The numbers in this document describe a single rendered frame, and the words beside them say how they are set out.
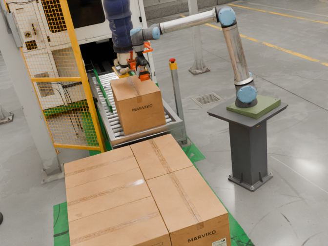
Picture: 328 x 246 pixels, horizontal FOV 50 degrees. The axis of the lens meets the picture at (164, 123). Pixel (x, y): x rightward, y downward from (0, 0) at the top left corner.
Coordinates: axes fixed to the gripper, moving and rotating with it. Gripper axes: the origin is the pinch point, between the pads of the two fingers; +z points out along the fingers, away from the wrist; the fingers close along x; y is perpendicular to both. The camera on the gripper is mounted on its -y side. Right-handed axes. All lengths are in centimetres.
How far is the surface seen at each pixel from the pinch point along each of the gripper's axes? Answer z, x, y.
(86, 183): 67, 66, -26
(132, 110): 37.8, 12.4, 23.7
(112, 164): 66, 42, -10
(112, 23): -35, 9, 52
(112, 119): 66, 27, 78
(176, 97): 59, -46, 75
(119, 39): -21, 7, 50
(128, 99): 26.3, 13.8, 23.8
